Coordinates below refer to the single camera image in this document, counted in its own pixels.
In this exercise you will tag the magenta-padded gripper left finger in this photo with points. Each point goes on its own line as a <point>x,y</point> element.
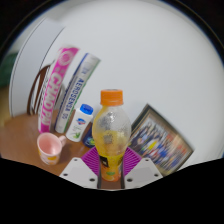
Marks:
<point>78,171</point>

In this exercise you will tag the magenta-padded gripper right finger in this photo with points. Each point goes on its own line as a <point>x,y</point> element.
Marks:
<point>144,171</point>

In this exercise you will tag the orange juice bottle orange cap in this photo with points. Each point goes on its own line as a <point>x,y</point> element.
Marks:
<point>111,146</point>

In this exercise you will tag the framed group photo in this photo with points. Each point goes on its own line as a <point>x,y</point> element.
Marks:
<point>160,141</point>

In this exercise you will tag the pink mug with yellow print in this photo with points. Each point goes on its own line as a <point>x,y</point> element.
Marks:
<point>49,148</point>

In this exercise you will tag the white lotion bottle blue cap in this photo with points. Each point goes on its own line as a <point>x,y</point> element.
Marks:
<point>79,125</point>

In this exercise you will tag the green plastic crate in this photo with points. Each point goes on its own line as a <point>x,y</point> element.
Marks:
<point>6,70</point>

